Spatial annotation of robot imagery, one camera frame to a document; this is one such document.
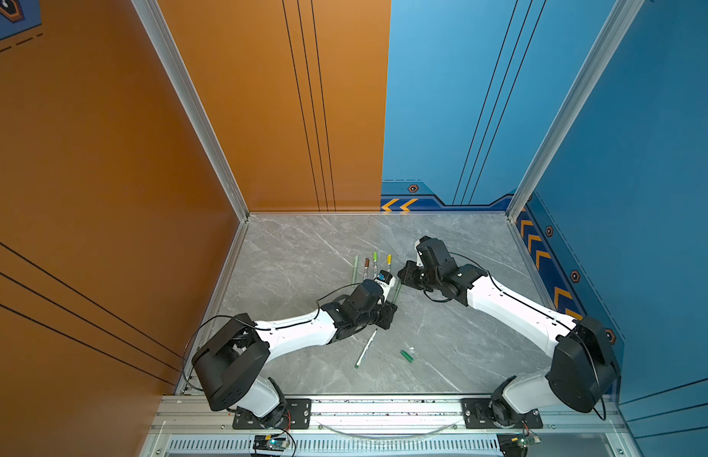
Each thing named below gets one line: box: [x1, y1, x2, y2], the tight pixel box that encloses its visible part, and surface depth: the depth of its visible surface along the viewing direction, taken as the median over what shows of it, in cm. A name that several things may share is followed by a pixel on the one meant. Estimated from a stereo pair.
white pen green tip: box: [354, 327, 378, 370], surface depth 86 cm
